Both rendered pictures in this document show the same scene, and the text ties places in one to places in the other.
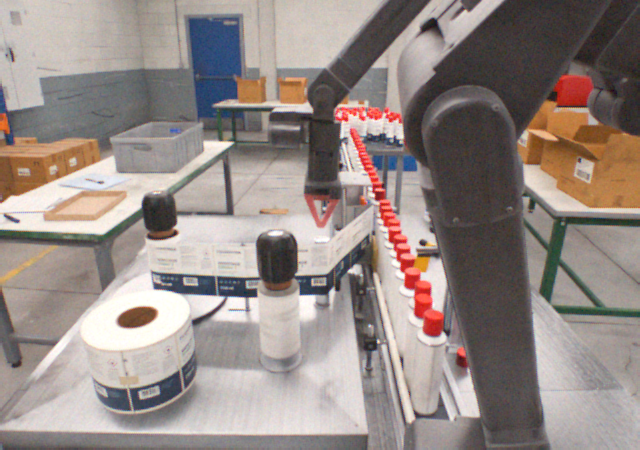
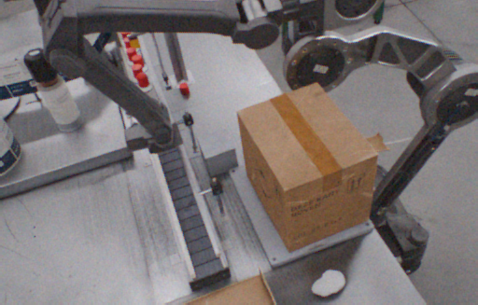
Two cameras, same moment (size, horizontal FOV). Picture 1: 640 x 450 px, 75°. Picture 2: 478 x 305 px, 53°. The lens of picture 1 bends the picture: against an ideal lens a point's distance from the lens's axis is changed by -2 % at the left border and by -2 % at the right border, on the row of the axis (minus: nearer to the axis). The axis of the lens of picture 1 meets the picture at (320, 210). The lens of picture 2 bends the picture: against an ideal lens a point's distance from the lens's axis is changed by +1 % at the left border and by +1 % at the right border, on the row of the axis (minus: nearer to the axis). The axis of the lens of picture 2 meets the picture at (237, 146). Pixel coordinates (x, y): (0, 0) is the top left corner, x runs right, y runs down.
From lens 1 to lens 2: 78 cm
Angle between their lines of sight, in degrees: 28
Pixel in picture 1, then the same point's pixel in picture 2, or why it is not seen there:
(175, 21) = not seen: outside the picture
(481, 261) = (94, 77)
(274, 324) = (57, 105)
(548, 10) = (64, 34)
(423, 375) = not seen: hidden behind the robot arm
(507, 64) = (63, 44)
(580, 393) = (249, 90)
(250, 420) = (63, 159)
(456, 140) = (58, 62)
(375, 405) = not seen: hidden behind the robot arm
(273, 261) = (39, 71)
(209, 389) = (33, 153)
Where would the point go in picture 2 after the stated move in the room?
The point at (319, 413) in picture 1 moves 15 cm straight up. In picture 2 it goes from (101, 145) to (84, 111)
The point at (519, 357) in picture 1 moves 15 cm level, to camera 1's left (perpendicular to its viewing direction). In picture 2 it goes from (131, 99) to (64, 118)
